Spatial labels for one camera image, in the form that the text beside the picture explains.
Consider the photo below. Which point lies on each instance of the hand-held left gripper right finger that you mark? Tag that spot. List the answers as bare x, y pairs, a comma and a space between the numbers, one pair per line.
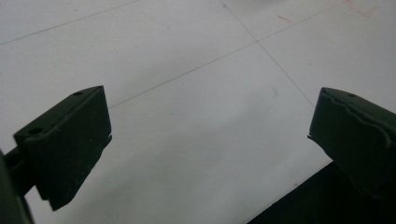
355, 137

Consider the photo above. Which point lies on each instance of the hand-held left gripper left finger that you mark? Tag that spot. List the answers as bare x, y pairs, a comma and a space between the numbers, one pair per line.
68, 140

